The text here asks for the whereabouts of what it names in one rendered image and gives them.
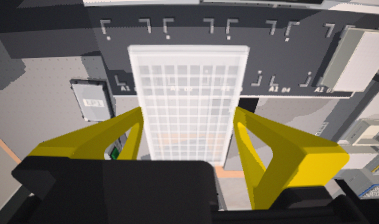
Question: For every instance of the black flat square pad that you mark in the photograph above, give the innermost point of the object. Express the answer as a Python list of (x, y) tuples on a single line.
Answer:
[(248, 103)]

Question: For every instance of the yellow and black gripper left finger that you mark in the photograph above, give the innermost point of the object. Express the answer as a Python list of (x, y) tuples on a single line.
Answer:
[(91, 142)]

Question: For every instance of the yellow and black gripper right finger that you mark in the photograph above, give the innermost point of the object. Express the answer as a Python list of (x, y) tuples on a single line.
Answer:
[(300, 159)]

